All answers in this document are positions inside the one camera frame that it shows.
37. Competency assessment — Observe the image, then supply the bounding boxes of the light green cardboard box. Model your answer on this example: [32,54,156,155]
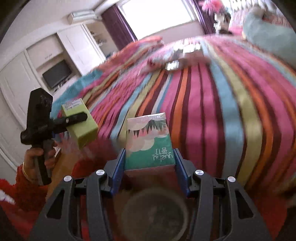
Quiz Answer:
[61,98,98,149]

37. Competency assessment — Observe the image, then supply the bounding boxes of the green mountain-print tissue pack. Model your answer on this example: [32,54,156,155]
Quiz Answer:
[125,113,175,170]

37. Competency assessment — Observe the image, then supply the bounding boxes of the person's left hand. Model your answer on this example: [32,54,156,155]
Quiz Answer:
[23,140,57,186]

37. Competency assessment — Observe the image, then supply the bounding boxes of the red fuzzy left sleeve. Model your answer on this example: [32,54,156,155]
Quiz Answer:
[0,159,112,240]

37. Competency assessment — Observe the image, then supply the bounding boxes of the red fuzzy sleeve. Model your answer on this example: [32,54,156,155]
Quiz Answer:
[0,159,112,240]
[249,182,295,240]

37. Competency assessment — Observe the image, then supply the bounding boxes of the black flat television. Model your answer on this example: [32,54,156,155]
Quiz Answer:
[42,60,72,89]

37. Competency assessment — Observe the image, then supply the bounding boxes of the red fuzzy right sleeve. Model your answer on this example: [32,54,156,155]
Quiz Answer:
[249,182,295,240]

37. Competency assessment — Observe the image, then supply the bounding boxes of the white mesh waste basket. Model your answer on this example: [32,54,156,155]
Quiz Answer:
[121,188,189,240]

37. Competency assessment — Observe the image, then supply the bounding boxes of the colourful striped bedspread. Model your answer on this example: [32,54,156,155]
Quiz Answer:
[51,35,295,190]

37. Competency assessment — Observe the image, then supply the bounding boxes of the dark purple left curtain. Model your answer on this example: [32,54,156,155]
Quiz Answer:
[101,4,137,50]

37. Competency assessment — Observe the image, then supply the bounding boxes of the dark purple curtain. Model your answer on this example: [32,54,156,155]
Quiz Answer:
[101,4,137,50]
[193,0,216,35]

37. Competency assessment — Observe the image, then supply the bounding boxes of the bright window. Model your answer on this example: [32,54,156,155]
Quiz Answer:
[117,0,197,39]

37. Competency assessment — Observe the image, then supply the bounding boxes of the dark purple right curtain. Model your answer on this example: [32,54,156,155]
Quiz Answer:
[193,0,216,35]

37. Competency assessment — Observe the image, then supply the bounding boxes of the light blue plush toy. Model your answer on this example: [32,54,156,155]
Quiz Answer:
[243,5,295,68]

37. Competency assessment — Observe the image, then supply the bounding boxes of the white flower vase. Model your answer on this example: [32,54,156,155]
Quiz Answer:
[214,13,231,34]

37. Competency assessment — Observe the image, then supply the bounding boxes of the pink flower bouquet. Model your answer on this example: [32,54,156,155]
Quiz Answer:
[198,0,228,14]

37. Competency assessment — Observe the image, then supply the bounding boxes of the white wall air conditioner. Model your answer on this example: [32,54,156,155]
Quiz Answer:
[67,10,97,25]

